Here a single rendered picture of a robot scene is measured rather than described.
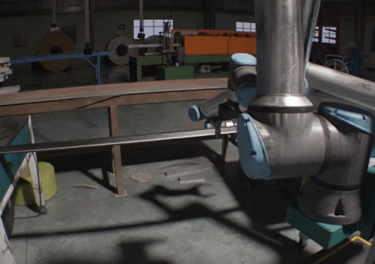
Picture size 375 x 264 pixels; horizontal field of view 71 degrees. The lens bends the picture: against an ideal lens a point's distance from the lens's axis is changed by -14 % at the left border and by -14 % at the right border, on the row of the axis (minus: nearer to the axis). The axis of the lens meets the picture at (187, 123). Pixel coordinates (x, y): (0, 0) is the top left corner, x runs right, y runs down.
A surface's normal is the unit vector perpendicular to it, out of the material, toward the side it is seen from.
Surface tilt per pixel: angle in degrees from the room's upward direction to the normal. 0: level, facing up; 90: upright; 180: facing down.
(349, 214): 70
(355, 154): 90
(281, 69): 81
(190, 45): 90
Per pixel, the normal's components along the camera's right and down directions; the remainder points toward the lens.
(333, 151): 0.05, 0.18
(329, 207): -0.53, -0.11
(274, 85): -0.50, 0.11
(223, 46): 0.41, 0.26
